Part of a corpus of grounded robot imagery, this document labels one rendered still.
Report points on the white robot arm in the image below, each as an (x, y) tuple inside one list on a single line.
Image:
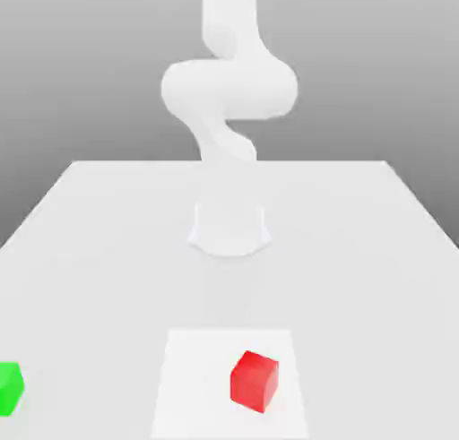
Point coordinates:
[(229, 88)]

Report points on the small red cube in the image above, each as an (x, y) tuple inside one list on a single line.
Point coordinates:
[(252, 382)]

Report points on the small green cube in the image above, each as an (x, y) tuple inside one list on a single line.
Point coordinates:
[(9, 388)]

